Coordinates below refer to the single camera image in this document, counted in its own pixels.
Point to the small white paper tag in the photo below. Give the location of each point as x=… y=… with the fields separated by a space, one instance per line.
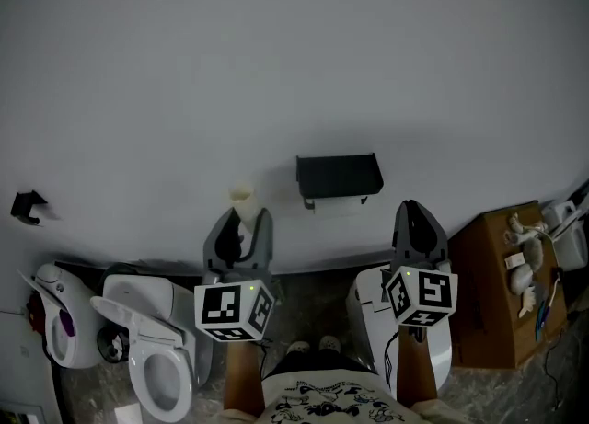
x=514 y=261

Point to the brown cardboard box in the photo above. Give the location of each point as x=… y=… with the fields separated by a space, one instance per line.
x=488 y=302

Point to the person's printed white shirt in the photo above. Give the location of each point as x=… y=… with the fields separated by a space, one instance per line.
x=331 y=399

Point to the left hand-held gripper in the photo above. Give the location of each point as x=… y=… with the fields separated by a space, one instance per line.
x=221 y=307

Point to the cream plush toy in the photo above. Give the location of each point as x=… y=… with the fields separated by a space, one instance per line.
x=527 y=302

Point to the grey furry plush toy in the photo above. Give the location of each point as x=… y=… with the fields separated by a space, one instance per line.
x=534 y=254

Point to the white rectangular smart toilet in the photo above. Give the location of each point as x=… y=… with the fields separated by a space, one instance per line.
x=423 y=353

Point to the blue green tool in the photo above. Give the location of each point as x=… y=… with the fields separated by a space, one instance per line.
x=543 y=320

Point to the person's white shoe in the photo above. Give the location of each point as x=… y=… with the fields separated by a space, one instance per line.
x=299 y=348
x=330 y=344

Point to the white egg-shaped toilet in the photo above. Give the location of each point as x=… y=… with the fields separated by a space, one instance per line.
x=76 y=302

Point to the person's right white shoe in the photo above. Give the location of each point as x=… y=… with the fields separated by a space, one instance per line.
x=330 y=344

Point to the black wall-mounted roll holder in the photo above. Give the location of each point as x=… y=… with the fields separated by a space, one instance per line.
x=338 y=176
x=27 y=206

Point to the person's black shorts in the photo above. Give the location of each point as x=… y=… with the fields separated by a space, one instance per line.
x=317 y=362

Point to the white round toilet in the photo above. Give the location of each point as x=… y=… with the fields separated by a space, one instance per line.
x=156 y=321

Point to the purple cloth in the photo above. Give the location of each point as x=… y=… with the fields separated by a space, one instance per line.
x=66 y=323

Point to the white grey plush toy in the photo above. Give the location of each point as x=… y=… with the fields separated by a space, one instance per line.
x=521 y=280

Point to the person's left forearm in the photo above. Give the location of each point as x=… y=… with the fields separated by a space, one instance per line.
x=244 y=376

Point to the person's right forearm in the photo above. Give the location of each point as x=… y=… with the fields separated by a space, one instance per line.
x=416 y=367

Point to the white paper sheet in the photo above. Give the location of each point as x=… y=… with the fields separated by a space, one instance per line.
x=127 y=415

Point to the small black waste bin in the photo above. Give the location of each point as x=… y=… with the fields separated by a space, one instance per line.
x=112 y=346

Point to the person's left white shoe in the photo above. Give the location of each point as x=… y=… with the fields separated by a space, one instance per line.
x=299 y=348

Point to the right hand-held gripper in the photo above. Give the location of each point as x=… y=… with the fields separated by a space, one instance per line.
x=428 y=293

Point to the red device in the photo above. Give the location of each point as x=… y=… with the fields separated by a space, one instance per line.
x=36 y=314

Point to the toilet paper tube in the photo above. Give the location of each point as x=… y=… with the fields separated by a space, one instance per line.
x=242 y=203

